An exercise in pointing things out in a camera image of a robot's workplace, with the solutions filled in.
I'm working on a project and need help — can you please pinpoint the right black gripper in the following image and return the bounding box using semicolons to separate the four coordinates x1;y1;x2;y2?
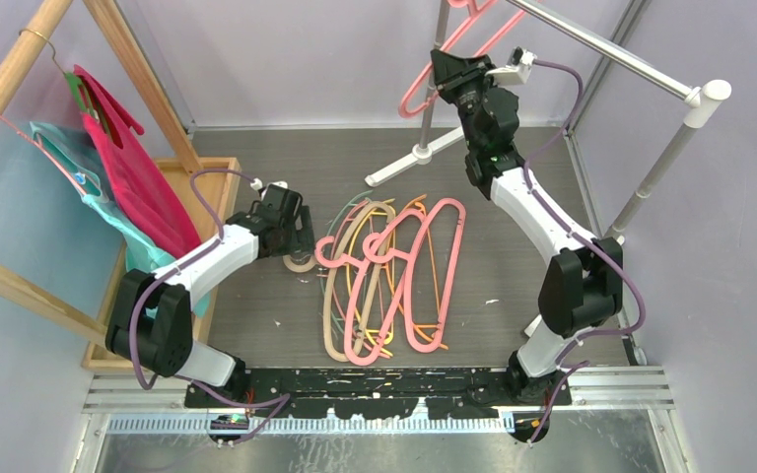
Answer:
430;50;500;153

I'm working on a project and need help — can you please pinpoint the thick pink plastic hanger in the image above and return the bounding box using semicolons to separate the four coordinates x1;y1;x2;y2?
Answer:
313;200;397;364

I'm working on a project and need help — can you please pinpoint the beige plastic hanger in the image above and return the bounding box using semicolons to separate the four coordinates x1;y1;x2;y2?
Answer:
332;214;383;352

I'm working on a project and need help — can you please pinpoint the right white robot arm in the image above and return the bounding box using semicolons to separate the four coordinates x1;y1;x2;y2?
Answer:
430;48;623;405

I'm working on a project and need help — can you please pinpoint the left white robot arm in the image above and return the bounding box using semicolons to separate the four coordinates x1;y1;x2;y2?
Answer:
104;182;315;407

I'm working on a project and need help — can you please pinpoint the wooden tray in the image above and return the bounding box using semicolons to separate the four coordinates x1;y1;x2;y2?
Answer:
82;157;241;374

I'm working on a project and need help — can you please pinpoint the red garment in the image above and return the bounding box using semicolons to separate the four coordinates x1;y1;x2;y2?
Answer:
73;65;202;258

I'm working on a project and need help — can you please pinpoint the teal garment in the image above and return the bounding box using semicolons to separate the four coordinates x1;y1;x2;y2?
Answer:
29;120;213;319

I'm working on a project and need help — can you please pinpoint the metal clothes rack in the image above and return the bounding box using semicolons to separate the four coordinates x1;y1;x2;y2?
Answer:
364;0;733;341

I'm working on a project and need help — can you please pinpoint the green hanger on rack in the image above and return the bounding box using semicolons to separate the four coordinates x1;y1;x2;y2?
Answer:
18;28;117;143

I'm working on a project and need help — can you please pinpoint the pink hanger on wooden rack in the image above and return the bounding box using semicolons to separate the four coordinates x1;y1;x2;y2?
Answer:
0;113;109;202

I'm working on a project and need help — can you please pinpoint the wooden clothes rack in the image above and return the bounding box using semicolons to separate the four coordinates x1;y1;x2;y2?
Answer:
0;0;205;346

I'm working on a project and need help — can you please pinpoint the green wire hanger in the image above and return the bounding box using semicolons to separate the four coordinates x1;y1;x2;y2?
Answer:
316;190;373;334

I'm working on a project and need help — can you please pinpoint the thin pink wire hanger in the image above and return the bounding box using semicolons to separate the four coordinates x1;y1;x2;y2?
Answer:
321;197;396;363

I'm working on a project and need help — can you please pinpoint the yellow wire hanger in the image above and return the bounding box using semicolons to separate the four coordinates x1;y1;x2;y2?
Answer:
335;197;396;358

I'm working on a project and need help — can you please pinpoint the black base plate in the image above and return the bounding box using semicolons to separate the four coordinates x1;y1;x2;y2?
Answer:
184;365;573;423

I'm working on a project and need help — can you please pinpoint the orange wire hanger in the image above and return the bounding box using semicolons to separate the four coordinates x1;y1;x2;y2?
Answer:
386;194;465;353

